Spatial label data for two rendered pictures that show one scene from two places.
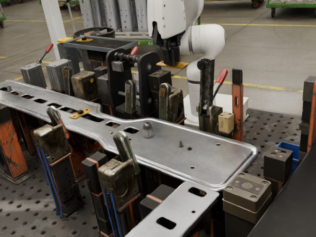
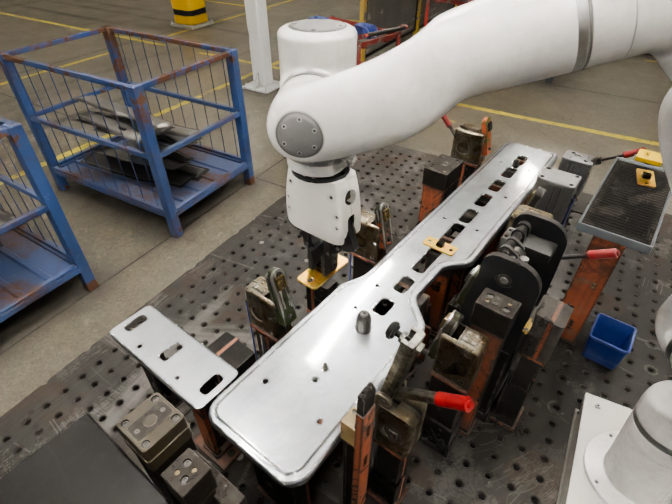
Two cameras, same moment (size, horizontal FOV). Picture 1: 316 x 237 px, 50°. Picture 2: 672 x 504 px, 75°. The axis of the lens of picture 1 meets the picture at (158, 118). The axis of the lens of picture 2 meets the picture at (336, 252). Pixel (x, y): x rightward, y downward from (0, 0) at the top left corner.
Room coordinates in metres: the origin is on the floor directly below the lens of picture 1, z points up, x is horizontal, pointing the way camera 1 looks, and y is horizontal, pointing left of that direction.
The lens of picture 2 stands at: (0.82, -0.55, 1.70)
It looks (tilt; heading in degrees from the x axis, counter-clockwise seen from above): 40 degrees down; 85
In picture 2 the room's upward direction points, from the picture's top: straight up
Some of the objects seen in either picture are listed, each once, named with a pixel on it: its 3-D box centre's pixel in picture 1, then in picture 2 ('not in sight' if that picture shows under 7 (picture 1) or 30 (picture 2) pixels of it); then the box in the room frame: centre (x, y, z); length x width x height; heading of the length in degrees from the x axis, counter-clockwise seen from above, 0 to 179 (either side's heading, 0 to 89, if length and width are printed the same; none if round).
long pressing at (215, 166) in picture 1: (76, 114); (440, 242); (1.17, 0.30, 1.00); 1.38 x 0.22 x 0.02; 47
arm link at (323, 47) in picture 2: not in sight; (318, 89); (0.85, -0.06, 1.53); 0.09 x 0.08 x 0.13; 77
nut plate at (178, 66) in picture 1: (172, 62); (323, 267); (0.85, -0.05, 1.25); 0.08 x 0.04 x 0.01; 47
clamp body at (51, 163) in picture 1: (60, 170); (367, 268); (1.00, 0.36, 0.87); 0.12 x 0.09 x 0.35; 137
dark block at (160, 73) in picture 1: (165, 123); (475, 370); (1.17, -0.03, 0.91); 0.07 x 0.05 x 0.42; 137
